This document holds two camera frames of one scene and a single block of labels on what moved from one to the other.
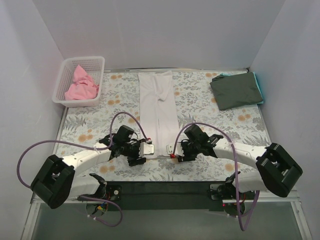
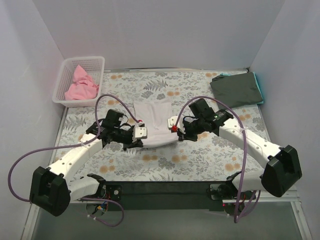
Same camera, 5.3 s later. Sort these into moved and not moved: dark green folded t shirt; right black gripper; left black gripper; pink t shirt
Moved: left black gripper; right black gripper
Not moved: pink t shirt; dark green folded t shirt
